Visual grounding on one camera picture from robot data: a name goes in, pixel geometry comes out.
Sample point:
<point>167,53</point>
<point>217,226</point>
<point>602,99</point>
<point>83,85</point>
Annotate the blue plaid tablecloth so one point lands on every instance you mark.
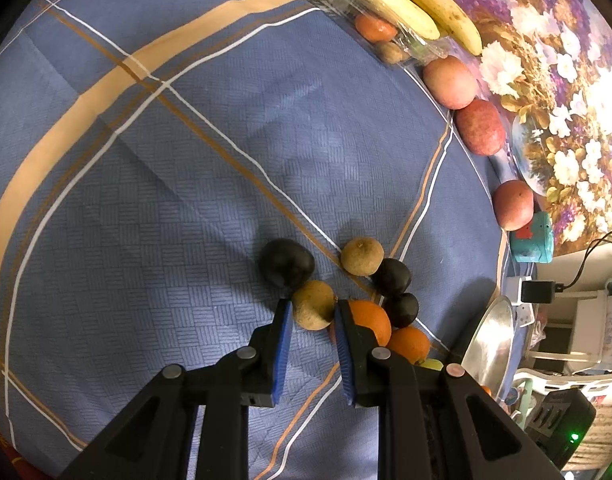
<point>185,160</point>

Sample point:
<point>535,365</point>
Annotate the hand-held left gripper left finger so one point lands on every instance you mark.
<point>281,355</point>

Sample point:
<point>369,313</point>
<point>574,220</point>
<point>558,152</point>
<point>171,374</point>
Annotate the dark purple plum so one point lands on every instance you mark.
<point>393,276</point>
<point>286,262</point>
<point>403,310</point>

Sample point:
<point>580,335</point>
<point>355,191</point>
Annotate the red apple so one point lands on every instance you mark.
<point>480,126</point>
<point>512,205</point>
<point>451,82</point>

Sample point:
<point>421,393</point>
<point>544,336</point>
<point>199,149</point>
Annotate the brown round fruit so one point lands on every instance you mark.
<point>391,52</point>
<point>313,310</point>
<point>362,256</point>

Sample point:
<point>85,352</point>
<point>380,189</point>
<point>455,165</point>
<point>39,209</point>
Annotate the black charger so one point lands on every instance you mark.
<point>537,291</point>

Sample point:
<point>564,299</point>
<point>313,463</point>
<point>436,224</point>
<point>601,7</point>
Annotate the stainless steel bowl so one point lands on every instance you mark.
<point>488,345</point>

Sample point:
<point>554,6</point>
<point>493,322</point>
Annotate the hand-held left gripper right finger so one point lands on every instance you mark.
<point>345,360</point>

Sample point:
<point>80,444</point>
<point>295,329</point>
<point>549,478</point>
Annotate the black device with green light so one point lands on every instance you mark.
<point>561,420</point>

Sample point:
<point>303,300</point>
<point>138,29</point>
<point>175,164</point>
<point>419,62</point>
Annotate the orange tangerine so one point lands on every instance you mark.
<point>485,390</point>
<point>373,321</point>
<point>375,29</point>
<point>410,344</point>

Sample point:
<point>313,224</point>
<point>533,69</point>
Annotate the woven basket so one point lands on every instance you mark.
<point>603,435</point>

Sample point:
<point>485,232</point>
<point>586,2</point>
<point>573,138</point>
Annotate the yellow banana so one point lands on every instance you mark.
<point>381,0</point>
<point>436,0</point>

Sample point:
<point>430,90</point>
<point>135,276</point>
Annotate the teal box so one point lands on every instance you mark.
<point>533,240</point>

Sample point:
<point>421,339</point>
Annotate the floral painting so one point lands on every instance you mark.
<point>561,85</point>

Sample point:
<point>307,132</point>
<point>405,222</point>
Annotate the white chair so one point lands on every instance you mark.
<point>586,325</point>

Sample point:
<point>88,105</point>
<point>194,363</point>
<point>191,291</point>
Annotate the white power strip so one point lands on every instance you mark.
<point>513,287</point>

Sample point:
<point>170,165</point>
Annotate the clear plastic bag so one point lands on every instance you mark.
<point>421,50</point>

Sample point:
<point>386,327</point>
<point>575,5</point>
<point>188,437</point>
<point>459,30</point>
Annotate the green oval fruit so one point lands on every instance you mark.
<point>432,364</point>

